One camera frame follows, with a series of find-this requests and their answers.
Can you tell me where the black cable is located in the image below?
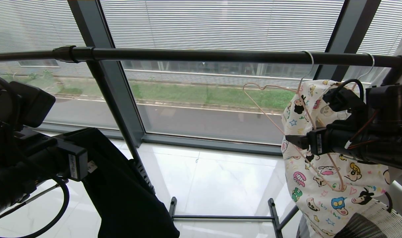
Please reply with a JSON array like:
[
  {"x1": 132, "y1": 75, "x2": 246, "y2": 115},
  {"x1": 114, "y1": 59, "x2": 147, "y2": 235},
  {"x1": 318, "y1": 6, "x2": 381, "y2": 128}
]
[
  {"x1": 0, "y1": 73, "x2": 70, "y2": 238},
  {"x1": 333, "y1": 79, "x2": 365, "y2": 99}
]

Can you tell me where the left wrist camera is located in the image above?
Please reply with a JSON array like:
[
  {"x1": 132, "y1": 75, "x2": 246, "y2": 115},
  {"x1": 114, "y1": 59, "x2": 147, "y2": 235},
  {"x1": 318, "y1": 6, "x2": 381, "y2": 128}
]
[{"x1": 7, "y1": 81, "x2": 56, "y2": 129}]

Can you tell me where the black garment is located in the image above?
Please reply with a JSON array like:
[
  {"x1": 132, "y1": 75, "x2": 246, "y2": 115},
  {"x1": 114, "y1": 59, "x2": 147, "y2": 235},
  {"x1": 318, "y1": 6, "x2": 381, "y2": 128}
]
[{"x1": 54, "y1": 127, "x2": 181, "y2": 238}]

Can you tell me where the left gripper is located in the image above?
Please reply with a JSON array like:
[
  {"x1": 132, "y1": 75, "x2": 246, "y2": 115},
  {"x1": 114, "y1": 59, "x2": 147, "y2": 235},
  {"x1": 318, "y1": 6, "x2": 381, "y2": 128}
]
[{"x1": 25, "y1": 140, "x2": 89, "y2": 181}]

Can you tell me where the window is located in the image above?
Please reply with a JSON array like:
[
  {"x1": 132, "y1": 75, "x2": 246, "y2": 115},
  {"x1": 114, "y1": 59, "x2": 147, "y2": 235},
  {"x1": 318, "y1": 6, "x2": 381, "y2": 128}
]
[{"x1": 0, "y1": 0, "x2": 402, "y2": 156}]

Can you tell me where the white laundry basket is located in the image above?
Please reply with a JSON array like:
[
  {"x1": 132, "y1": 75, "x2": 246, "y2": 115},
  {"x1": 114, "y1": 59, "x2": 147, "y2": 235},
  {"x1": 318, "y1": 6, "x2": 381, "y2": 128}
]
[{"x1": 333, "y1": 198, "x2": 402, "y2": 238}]

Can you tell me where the black clothes rack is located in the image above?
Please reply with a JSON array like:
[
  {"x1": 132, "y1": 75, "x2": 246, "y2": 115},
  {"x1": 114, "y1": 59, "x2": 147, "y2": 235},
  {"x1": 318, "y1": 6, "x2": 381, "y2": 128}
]
[{"x1": 0, "y1": 46, "x2": 402, "y2": 238}]

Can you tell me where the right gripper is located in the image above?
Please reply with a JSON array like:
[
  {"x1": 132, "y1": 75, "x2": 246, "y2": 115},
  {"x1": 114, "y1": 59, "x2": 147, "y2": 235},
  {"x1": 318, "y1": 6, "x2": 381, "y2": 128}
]
[{"x1": 285, "y1": 124, "x2": 370, "y2": 159}]

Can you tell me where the cream printed garment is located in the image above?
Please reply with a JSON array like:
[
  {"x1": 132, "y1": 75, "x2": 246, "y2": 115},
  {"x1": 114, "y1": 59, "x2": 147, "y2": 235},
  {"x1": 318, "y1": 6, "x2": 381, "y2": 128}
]
[{"x1": 281, "y1": 79, "x2": 391, "y2": 238}]

